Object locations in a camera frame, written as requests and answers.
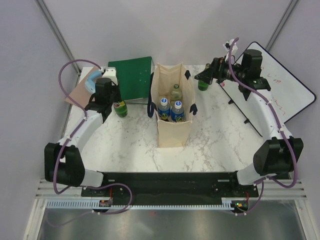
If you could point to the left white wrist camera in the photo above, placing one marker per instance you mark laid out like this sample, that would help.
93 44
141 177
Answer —
111 73

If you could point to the light blue headphones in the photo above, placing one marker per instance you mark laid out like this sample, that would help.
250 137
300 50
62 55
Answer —
90 83

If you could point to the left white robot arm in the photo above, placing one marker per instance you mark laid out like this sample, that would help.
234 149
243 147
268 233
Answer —
63 163

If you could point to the white whiteboard black frame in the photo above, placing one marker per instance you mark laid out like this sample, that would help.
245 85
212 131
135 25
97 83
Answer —
289 94

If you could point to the green ring binder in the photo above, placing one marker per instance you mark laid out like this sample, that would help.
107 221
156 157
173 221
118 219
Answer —
133 76

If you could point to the blue-capped water bottle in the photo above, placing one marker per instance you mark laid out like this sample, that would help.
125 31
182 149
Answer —
164 109
177 112

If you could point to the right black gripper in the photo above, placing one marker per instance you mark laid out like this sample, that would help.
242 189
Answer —
219 65

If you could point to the clear green-capped bottle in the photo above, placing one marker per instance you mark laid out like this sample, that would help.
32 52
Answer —
175 93

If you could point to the beige canvas tote bag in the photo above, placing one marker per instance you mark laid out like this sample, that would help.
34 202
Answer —
171 134

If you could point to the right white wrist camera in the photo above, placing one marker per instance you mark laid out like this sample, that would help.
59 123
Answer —
231 45

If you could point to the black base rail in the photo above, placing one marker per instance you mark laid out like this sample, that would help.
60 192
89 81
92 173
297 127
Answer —
148 187

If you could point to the white cable duct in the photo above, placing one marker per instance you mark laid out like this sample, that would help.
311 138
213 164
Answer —
104 204

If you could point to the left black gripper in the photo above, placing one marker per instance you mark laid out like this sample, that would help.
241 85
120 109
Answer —
117 89

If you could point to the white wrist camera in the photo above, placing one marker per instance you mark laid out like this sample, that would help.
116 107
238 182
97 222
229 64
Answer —
231 45
111 73

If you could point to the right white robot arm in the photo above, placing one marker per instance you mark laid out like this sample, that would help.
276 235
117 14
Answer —
277 158

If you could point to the pink brown notebook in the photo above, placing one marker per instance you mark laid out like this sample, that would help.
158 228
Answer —
80 94

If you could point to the green Perrier glass bottle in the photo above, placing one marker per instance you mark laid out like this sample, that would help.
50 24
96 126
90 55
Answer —
202 86

